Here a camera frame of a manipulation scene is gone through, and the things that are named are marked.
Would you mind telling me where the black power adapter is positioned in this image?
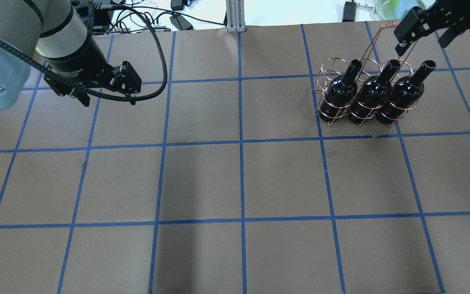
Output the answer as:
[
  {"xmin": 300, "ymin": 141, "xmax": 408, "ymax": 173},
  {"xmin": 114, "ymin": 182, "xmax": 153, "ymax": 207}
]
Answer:
[{"xmin": 341, "ymin": 0, "xmax": 357, "ymax": 22}]

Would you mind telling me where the dark bottle in basket far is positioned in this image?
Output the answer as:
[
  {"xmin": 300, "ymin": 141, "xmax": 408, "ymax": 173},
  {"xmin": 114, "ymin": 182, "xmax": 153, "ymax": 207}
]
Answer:
[{"xmin": 375, "ymin": 60, "xmax": 436, "ymax": 125}]

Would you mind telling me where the green glass bowl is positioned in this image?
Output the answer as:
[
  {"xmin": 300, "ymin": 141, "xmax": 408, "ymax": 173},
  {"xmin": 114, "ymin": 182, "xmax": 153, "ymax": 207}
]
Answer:
[{"xmin": 375, "ymin": 0, "xmax": 426, "ymax": 20}]

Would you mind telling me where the dark bottle in basket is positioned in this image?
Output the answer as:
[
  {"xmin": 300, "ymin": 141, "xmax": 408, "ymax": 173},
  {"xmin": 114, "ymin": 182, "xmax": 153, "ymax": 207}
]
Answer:
[
  {"xmin": 319, "ymin": 59, "xmax": 363, "ymax": 125},
  {"xmin": 375, "ymin": 60, "xmax": 436, "ymax": 125}
]

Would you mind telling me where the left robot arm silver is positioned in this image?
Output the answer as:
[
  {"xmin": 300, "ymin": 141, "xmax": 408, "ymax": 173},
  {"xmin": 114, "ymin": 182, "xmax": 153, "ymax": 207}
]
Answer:
[{"xmin": 0, "ymin": 0, "xmax": 141, "ymax": 111}]

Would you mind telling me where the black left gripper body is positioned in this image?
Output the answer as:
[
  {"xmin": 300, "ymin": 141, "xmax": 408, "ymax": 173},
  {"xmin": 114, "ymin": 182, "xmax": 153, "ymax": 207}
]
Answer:
[{"xmin": 45, "ymin": 39, "xmax": 142, "ymax": 95}]

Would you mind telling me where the dark glass wine bottle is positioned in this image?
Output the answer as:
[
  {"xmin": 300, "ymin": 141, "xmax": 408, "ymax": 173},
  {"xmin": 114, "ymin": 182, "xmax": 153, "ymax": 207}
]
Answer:
[{"xmin": 347, "ymin": 59, "xmax": 401, "ymax": 126}]

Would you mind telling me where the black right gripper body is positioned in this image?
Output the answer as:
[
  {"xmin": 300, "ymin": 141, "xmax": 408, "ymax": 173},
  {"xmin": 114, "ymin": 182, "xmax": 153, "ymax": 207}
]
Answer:
[{"xmin": 394, "ymin": 0, "xmax": 470, "ymax": 43}]

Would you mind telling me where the dark bottle in basket near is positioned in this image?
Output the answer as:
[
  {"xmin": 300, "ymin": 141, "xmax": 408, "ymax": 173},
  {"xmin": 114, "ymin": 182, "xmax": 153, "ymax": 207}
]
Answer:
[{"xmin": 319, "ymin": 59, "xmax": 363, "ymax": 125}]

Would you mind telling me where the aluminium frame post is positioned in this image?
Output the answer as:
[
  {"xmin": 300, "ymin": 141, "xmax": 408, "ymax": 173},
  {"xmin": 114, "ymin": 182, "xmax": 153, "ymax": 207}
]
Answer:
[{"xmin": 226, "ymin": 0, "xmax": 246, "ymax": 32}]

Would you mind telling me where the copper wire wine basket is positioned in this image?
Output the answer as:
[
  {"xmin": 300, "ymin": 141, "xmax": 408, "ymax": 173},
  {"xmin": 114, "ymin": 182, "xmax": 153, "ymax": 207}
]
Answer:
[{"xmin": 314, "ymin": 19, "xmax": 418, "ymax": 126}]

